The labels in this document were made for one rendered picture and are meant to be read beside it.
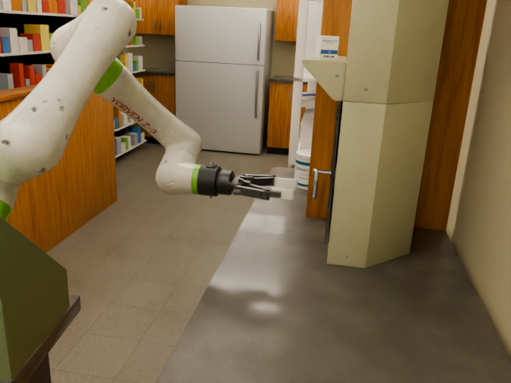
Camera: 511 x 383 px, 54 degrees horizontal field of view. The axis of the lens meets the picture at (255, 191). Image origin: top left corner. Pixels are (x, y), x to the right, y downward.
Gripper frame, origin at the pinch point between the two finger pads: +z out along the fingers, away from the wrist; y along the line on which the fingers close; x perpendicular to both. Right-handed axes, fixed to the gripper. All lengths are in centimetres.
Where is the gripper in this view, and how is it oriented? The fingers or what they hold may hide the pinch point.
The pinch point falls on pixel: (287, 188)
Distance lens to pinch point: 145.5
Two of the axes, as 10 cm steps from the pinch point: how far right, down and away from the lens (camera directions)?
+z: 9.8, 1.1, -1.5
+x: -0.5, 9.4, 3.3
